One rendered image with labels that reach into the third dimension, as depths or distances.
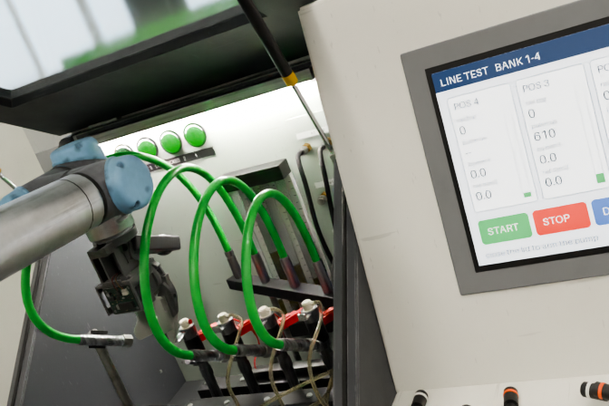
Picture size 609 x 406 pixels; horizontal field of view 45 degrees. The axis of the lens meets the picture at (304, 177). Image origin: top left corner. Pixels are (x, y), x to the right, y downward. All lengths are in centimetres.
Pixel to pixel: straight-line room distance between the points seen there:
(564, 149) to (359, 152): 28
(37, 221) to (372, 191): 47
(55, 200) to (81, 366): 69
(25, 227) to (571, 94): 68
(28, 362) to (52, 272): 18
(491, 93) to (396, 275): 30
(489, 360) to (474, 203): 23
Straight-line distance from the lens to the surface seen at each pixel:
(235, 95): 136
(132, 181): 97
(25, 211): 88
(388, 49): 105
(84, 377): 156
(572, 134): 100
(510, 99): 101
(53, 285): 152
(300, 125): 135
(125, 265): 117
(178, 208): 155
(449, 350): 111
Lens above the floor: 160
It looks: 15 degrees down
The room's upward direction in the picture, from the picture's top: 21 degrees counter-clockwise
